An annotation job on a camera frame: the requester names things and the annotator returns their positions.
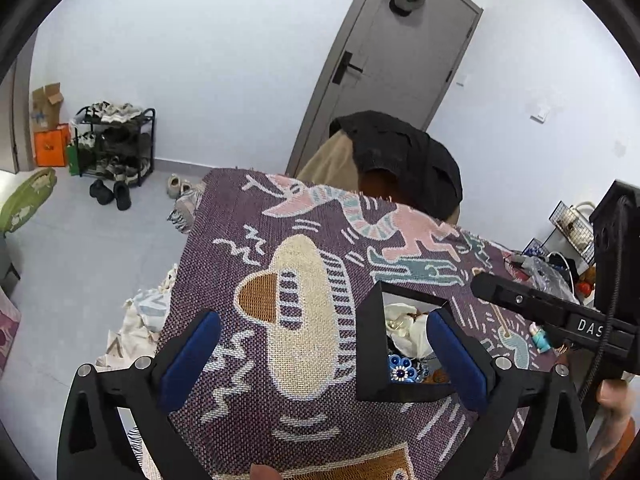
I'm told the black jewelry box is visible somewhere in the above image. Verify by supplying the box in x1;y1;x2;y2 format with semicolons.
356;282;454;403

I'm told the right hand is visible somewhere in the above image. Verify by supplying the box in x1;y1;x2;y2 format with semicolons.
597;379;634;445

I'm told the purple patterned woven blanket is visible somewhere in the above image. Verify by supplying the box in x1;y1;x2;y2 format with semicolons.
160;169;555;479

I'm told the black slippers pair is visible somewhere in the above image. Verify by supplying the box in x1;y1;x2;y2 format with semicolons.
89;180;131;211

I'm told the brown plush toy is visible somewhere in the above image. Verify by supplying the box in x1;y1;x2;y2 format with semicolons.
575;266;596;301

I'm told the white fabric flower hair clip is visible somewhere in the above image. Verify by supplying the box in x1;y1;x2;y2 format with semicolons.
384;302;434;360

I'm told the beige sneakers pair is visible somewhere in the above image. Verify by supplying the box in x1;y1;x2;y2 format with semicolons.
167;174;206;234

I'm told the brown wooden bead bracelet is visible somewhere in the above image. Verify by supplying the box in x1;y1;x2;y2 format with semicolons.
404;311;452;386

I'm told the black garment on chair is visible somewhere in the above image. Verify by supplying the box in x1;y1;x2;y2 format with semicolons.
329;110;463;224

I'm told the orange paper bag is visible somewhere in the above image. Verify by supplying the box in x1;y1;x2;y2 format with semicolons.
34;124;70;167

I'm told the clear plastic bag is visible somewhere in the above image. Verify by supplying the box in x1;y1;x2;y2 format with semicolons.
506;254;578;304

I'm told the small anime figurine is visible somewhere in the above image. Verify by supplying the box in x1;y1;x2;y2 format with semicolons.
528;322;552;353

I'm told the green oval floor mat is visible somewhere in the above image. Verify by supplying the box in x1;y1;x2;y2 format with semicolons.
1;168;58;235

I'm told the black shoe rack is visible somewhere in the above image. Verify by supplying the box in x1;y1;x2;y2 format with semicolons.
67;101;156;186

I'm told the black door handle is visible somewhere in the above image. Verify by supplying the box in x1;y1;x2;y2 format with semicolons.
331;51;363;84

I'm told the grey door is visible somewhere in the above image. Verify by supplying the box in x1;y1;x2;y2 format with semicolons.
286;0;483;176

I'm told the brown cardboard box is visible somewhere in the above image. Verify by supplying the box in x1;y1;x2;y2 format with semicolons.
30;82;64;132

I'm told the left hand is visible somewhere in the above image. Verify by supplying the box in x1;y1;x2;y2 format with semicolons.
250;464;282;480

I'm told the white tote bag on floor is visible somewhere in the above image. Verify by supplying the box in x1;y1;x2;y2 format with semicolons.
94;263;178;372

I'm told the black wire wall basket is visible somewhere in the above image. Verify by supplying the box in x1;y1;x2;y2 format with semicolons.
523;200;596;266

